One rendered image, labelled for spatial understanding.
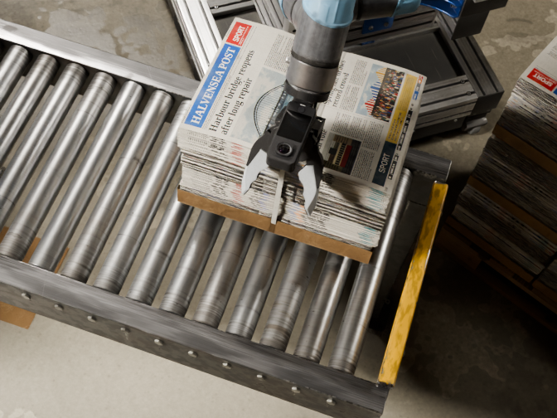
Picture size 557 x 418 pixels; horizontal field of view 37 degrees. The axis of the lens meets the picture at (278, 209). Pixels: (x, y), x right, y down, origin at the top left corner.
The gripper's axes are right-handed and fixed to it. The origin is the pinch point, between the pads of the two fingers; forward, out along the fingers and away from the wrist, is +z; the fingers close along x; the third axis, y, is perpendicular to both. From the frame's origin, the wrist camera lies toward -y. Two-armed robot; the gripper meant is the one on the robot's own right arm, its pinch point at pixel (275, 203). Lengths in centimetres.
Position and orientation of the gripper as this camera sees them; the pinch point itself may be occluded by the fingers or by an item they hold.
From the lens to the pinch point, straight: 134.8
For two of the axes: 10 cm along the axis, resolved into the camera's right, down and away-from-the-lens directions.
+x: -9.4, -3.1, 1.2
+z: -2.2, 8.6, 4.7
